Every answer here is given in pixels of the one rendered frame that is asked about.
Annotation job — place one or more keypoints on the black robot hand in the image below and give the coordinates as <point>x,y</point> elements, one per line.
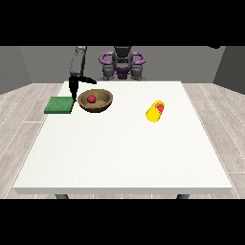
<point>74,84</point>

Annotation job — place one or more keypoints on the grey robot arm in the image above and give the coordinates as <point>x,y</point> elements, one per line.
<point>77,62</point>

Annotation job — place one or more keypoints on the small red ball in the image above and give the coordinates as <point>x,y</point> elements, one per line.
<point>91,99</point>

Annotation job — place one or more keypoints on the green square pad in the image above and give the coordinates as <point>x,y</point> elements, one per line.
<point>59,105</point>

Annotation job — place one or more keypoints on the brown wooden bowl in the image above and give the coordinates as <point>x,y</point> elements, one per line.
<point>101,103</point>

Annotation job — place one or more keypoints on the yellow cup with melon print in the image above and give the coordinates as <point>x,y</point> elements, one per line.
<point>154,112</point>

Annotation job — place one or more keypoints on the grey robot trunk purple rings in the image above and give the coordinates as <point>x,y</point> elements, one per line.
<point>122,65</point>

